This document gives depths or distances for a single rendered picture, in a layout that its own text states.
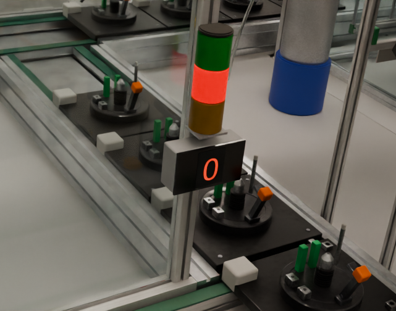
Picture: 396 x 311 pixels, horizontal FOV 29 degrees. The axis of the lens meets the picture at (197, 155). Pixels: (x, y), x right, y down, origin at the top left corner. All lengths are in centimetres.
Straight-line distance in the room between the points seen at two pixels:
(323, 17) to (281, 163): 42
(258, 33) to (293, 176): 80
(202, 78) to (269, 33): 151
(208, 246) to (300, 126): 81
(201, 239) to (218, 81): 40
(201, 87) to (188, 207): 23
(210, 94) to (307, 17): 102
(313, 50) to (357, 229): 60
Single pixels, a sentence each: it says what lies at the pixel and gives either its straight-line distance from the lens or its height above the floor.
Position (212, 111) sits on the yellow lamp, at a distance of 111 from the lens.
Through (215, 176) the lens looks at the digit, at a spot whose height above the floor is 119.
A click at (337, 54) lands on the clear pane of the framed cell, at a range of 249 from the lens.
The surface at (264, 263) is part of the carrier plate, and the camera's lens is 138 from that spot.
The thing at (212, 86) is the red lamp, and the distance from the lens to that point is 110.
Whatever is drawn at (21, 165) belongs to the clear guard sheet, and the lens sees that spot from 107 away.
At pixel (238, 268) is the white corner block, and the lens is 132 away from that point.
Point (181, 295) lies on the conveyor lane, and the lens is 132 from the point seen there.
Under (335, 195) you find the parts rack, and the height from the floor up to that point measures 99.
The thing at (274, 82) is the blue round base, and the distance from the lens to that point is 219.
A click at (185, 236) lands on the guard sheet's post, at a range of 128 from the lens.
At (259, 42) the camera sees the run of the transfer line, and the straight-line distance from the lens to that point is 258.
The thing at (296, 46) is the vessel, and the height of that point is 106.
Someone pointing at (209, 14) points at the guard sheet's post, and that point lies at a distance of 111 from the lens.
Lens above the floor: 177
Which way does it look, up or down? 29 degrees down
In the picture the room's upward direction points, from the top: 6 degrees clockwise
